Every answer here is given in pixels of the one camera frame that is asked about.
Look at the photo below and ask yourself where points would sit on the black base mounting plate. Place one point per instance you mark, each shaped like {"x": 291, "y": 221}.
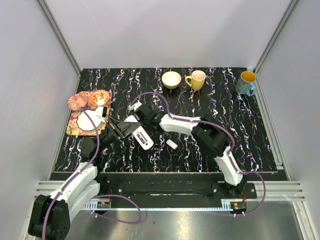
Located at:
{"x": 174, "y": 190}

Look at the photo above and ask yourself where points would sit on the white scalloped plate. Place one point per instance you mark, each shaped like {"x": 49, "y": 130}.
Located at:
{"x": 88, "y": 119}

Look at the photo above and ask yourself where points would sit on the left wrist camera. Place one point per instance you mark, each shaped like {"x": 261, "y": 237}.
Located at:
{"x": 102, "y": 111}

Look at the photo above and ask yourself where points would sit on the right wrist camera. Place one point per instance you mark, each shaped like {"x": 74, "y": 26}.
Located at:
{"x": 135, "y": 106}

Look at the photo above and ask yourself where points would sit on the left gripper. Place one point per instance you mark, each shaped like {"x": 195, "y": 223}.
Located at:
{"x": 122, "y": 129}

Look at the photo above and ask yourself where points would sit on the white remote battery cover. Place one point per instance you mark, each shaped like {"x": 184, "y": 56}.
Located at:
{"x": 171, "y": 144}

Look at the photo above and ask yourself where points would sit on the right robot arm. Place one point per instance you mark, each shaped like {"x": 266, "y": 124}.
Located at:
{"x": 212, "y": 139}

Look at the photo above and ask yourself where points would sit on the yellow mug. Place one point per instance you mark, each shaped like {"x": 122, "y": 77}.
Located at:
{"x": 196, "y": 80}

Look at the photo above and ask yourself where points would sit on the blue butterfly mug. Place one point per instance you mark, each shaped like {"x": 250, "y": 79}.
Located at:
{"x": 246, "y": 84}

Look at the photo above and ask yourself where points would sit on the aluminium rail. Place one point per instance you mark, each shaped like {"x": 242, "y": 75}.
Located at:
{"x": 277, "y": 191}

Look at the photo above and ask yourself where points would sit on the white remote control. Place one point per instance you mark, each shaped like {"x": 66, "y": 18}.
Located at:
{"x": 141, "y": 130}

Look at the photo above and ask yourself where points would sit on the floral rectangular tray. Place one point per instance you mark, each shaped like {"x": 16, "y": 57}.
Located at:
{"x": 72, "y": 127}

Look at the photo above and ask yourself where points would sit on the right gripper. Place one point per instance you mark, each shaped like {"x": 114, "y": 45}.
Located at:
{"x": 139, "y": 118}

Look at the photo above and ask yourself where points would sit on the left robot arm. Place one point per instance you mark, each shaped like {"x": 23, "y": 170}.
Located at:
{"x": 52, "y": 214}

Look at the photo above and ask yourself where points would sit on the orange floral small bowl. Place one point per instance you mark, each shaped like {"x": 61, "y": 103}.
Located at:
{"x": 99, "y": 98}

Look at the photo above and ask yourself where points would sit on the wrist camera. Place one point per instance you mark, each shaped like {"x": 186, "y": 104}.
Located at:
{"x": 135, "y": 106}
{"x": 102, "y": 111}

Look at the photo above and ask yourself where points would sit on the cream ceramic bowl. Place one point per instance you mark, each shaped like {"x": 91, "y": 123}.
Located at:
{"x": 171, "y": 79}

